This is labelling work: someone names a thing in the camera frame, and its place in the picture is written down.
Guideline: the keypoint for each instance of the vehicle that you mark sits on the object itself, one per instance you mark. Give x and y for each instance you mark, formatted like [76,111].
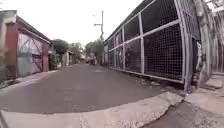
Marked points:
[90,60]

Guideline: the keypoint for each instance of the green trees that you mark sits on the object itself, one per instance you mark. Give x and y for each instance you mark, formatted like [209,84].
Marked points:
[95,48]

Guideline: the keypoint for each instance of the grey asphalt road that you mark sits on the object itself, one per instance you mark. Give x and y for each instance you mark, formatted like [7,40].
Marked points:
[83,86]

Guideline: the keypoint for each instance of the utility pole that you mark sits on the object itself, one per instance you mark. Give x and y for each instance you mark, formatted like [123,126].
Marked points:
[101,26]

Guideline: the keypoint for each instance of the small pale building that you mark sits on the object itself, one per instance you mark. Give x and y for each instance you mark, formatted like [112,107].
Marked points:
[68,57]

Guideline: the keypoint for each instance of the grey metal mesh fence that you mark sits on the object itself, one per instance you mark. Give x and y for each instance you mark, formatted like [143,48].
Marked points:
[156,46]

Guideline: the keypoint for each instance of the pale concrete kerb strip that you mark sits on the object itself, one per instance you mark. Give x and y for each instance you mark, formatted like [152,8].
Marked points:
[133,111]

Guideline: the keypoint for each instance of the green tree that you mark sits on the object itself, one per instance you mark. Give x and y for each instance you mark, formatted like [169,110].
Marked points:
[60,46]

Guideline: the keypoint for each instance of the red building with metal gate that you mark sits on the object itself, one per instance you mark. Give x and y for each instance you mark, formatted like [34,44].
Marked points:
[28,53]

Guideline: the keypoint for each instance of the concrete pavement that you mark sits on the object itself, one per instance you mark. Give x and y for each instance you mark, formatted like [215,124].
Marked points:
[206,100]

